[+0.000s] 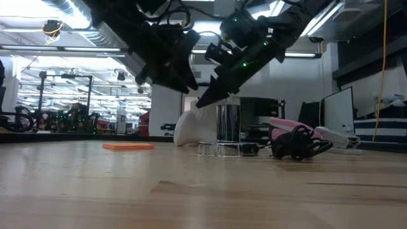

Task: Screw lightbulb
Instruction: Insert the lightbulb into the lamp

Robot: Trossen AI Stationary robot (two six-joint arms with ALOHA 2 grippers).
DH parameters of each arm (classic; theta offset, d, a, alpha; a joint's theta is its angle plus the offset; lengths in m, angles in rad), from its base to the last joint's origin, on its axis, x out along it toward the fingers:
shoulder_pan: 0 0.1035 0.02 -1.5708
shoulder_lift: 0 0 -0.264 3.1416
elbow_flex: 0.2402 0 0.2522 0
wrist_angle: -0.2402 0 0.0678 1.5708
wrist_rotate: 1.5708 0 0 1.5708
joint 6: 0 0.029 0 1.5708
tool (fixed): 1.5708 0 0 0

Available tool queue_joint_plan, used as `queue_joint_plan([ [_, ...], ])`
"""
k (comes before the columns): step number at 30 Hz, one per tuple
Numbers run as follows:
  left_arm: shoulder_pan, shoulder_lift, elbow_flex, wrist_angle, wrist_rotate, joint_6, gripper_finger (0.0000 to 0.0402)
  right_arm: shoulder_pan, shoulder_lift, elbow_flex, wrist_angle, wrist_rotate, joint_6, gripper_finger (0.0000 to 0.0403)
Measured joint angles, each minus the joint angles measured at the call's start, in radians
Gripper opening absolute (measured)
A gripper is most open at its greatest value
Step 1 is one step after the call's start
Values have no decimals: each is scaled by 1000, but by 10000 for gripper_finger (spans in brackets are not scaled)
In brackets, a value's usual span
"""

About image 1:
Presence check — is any white board panel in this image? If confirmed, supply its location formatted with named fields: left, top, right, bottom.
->
left=323, top=87, right=355, bottom=134

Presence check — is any yellow hanging cable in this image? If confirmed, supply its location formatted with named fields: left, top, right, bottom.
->
left=371, top=0, right=389, bottom=142

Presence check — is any navy white striped box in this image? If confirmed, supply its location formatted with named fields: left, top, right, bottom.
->
left=354, top=118, right=407, bottom=144

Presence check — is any red cabinet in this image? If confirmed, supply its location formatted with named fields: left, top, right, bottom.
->
left=139, top=111, right=150, bottom=137

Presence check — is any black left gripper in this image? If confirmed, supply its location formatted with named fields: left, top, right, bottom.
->
left=127, top=18, right=201, bottom=94

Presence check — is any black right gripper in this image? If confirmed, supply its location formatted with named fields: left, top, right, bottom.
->
left=195, top=41, right=280, bottom=108

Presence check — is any ceiling light bar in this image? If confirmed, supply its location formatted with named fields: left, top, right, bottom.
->
left=0, top=45, right=123, bottom=53
left=284, top=51, right=322, bottom=59

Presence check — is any chrome lamp socket base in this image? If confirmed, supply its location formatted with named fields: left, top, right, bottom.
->
left=197, top=103, right=260, bottom=157

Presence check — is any black cabinet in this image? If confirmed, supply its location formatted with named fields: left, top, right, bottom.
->
left=240, top=97, right=281, bottom=141

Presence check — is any black chair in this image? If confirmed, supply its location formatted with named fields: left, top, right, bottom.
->
left=298, top=101, right=325, bottom=130

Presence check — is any white grey stapler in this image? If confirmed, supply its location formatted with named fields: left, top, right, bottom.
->
left=314, top=126, right=362, bottom=151

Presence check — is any black background gantry frame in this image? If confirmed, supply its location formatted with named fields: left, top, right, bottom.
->
left=37, top=71, right=93, bottom=134

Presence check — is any black lamp power cord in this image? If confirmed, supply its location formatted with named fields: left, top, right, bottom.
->
left=258, top=125, right=335, bottom=162

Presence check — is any pink stapler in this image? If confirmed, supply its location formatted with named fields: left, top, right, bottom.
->
left=269, top=117, right=321, bottom=141

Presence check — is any white textured pen cup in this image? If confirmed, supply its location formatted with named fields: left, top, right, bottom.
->
left=190, top=101, right=220, bottom=144

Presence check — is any orange sticky note pad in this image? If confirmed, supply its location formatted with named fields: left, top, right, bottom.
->
left=102, top=142, right=155, bottom=151

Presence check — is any person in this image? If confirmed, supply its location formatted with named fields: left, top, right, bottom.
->
left=70, top=102, right=90, bottom=130

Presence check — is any yellow black ceiling reel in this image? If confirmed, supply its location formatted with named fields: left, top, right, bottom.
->
left=42, top=19, right=64, bottom=38

